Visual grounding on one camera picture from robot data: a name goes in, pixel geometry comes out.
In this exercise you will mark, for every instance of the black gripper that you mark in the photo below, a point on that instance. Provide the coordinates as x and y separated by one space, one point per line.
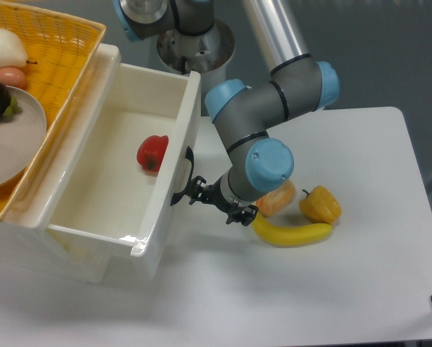
221 196

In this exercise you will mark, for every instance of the white drawer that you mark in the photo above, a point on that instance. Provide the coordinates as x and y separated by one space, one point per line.
111 206

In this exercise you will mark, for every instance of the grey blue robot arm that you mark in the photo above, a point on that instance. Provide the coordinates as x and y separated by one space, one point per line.
242 115

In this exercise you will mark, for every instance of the white drawer cabinet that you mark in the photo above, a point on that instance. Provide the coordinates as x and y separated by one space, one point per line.
26 239

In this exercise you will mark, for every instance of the orange bread piece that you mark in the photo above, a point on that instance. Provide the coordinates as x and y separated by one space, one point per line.
273 202

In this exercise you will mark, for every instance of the yellow banana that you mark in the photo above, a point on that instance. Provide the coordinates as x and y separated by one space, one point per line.
290 236

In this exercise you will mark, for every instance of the red bell pepper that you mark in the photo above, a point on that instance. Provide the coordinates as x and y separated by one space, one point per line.
151 152

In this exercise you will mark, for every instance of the yellow bell pepper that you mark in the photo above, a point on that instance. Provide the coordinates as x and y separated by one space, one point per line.
320 205

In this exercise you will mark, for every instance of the grey round plate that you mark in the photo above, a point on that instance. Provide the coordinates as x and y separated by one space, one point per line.
21 136

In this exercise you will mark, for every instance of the yellow wicker basket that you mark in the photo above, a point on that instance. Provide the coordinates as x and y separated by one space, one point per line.
61 47

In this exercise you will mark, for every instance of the pink peach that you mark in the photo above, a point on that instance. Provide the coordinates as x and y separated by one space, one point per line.
14 77

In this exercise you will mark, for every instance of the white pear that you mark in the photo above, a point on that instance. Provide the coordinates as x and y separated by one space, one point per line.
12 51

